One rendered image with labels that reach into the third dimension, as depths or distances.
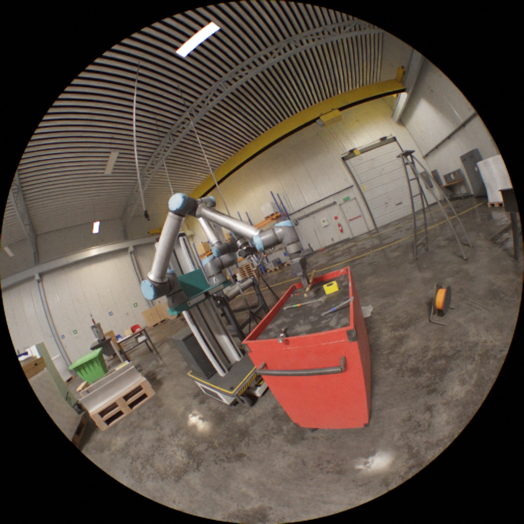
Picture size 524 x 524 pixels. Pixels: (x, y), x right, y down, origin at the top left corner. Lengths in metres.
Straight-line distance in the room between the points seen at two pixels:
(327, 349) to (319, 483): 0.95
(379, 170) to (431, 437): 11.34
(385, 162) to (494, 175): 7.38
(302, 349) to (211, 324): 1.23
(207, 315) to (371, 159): 11.37
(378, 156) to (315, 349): 11.56
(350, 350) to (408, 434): 0.90
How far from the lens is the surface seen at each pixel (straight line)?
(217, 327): 1.76
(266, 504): 1.37
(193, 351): 1.76
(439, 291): 1.92
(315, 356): 0.65
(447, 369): 1.60
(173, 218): 1.05
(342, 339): 0.58
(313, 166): 11.44
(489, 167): 6.59
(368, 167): 11.38
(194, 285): 1.58
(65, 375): 8.22
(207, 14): 7.33
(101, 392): 3.09
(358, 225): 10.76
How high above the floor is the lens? 1.26
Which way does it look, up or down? 3 degrees down
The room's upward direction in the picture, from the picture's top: 24 degrees counter-clockwise
